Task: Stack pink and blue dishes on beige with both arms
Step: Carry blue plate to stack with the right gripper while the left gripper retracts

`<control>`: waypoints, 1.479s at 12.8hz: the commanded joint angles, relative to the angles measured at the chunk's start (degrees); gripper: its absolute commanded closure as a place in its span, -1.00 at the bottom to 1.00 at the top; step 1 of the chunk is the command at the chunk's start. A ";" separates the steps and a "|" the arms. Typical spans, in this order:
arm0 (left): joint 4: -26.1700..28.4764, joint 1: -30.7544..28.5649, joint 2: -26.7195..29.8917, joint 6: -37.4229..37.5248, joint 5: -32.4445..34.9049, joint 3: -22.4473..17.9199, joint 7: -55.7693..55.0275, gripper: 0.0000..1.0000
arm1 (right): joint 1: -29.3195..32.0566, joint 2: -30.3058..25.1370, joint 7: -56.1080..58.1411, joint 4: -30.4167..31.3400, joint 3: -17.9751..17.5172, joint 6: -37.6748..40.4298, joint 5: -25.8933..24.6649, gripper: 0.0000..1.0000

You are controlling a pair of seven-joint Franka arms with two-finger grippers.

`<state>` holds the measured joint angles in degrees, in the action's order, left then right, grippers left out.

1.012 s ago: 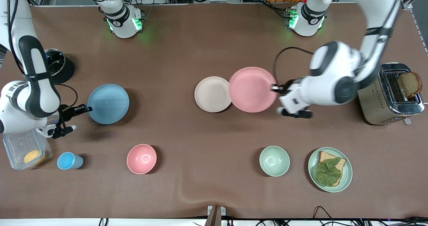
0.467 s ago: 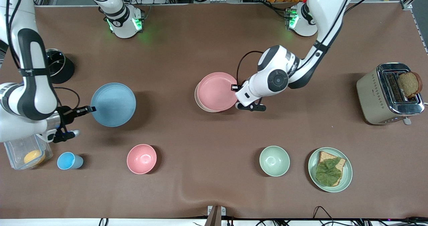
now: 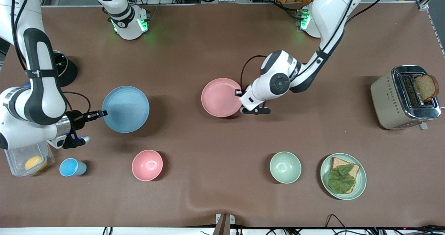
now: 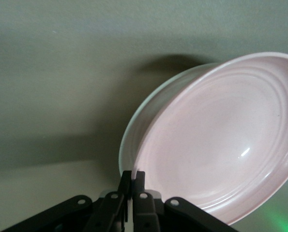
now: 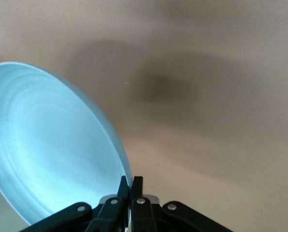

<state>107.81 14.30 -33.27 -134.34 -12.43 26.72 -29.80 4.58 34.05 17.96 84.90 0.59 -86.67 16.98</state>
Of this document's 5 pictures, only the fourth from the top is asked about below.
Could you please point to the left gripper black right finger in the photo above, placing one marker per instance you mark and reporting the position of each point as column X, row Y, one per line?
column 143, row 207

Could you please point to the pink shallow bowl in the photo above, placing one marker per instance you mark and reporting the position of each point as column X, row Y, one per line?
column 218, row 135

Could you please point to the beige shallow bowl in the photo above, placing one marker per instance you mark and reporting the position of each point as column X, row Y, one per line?
column 139, row 125

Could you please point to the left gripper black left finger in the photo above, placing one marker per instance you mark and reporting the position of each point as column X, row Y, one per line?
column 114, row 207

